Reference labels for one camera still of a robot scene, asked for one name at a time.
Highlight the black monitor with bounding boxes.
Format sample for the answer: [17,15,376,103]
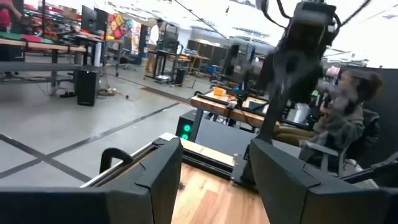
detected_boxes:
[81,4,98,34]
[95,7,109,32]

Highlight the black cabinet row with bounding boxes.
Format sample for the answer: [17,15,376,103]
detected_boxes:
[186,39,231,68]

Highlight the long wooden workbench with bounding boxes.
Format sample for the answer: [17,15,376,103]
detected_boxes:
[0,37,88,85]

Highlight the wooden top desk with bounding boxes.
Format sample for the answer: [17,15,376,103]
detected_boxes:
[189,88,282,142]

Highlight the black office chair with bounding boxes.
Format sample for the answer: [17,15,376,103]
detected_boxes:
[300,108,382,178]

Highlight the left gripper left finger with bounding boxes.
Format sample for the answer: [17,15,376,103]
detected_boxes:
[0,138,184,224]

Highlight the black partition panel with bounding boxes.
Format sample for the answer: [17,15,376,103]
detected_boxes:
[357,65,398,187]

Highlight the plain black computer tower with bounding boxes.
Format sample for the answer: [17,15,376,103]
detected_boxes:
[75,68,101,107]

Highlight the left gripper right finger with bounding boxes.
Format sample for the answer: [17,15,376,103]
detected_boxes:
[248,138,398,224]

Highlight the black standing desk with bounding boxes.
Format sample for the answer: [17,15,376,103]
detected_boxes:
[146,49,190,85]

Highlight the black table clamp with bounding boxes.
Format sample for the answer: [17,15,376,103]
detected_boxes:
[99,147,134,175]

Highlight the black computer tower green lights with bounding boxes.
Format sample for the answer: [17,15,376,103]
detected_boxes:
[175,109,200,141]

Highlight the colourful wall poster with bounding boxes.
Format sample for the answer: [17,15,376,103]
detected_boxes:
[107,14,142,54]

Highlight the black aluminium table frame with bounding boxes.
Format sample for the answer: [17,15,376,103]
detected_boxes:
[80,136,398,189]

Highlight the person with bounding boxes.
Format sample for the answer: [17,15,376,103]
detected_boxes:
[144,17,164,75]
[0,0,23,35]
[273,65,384,166]

